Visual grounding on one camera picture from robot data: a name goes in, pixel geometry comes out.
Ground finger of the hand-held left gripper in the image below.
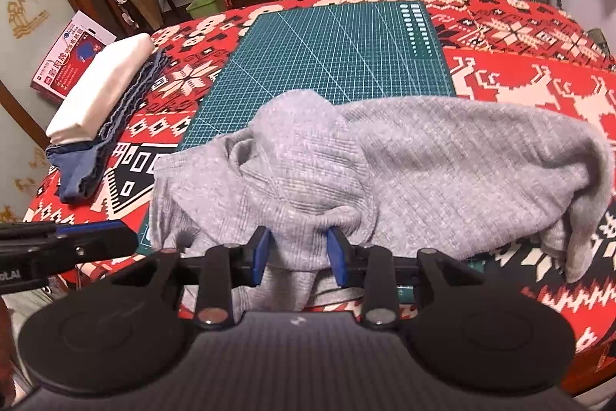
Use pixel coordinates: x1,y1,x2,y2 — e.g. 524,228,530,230
72,229,140,268
0,221,128,243

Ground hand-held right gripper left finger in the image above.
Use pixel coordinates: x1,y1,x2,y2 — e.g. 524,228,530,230
113,225,276,341

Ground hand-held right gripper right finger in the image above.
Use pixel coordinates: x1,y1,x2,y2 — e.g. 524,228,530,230
326,225,486,342

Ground grey ribbed polo shirt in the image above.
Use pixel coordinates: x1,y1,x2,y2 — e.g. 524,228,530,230
147,89,616,315

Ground folded blue denim garment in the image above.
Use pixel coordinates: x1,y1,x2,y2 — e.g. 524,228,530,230
45,50,169,206

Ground folded cream cloth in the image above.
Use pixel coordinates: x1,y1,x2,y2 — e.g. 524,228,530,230
45,33,155,144

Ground white and red carton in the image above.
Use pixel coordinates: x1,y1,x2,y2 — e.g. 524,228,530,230
30,10,117,106

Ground green cutting mat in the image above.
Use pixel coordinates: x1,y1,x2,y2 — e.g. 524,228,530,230
137,2,487,303

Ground green plastic bin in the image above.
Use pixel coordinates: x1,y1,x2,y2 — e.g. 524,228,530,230
186,0,227,21

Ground red patterned blanket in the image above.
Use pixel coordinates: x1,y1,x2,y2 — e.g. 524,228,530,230
22,0,616,397

